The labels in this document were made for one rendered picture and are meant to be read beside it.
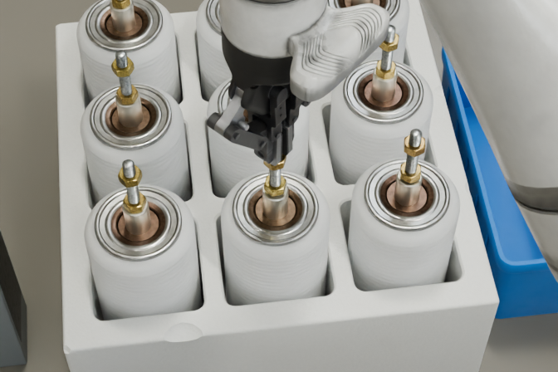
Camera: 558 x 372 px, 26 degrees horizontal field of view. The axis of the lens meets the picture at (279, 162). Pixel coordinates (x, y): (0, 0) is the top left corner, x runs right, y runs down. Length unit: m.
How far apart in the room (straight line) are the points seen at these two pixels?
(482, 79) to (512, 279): 0.79
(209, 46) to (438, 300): 0.33
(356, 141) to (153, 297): 0.24
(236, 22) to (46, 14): 0.76
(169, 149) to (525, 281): 0.38
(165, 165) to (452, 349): 0.32
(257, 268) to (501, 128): 0.62
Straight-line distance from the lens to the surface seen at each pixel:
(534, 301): 1.29
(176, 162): 1.13
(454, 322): 1.12
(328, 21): 0.83
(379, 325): 1.10
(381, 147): 1.13
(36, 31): 1.55
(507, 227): 1.36
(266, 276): 1.06
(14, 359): 1.28
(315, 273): 1.09
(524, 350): 1.29
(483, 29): 0.43
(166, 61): 1.20
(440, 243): 1.07
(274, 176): 1.01
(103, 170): 1.12
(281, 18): 0.81
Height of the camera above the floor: 1.13
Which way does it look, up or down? 54 degrees down
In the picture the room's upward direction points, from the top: straight up
